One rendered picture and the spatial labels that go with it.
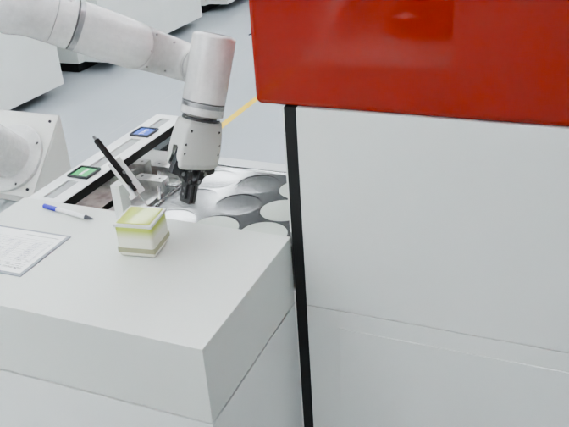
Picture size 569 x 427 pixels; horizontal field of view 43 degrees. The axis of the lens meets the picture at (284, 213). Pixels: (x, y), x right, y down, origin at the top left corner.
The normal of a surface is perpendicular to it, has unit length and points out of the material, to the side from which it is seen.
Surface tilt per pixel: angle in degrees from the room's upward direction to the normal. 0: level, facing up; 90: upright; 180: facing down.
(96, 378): 90
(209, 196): 0
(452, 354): 90
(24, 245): 0
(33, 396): 90
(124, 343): 90
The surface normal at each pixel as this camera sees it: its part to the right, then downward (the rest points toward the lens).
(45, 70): 0.92, 0.13
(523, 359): -0.38, 0.45
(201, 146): 0.66, 0.34
